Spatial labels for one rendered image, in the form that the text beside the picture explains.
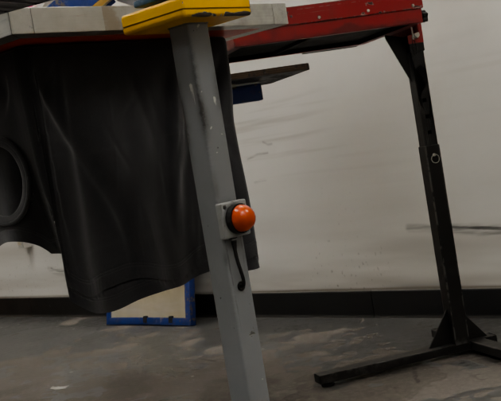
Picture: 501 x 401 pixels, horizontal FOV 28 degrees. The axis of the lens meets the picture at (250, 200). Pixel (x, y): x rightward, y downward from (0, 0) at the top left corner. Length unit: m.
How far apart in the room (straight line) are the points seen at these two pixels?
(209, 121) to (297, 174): 2.76
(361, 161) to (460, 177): 0.44
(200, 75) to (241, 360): 0.40
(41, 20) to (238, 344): 0.54
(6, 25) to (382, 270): 2.70
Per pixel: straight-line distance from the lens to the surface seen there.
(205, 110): 1.38
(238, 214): 1.35
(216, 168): 1.38
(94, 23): 1.53
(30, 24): 1.46
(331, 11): 2.81
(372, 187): 3.90
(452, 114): 3.66
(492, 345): 3.11
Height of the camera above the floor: 0.74
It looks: 3 degrees down
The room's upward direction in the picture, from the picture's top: 9 degrees counter-clockwise
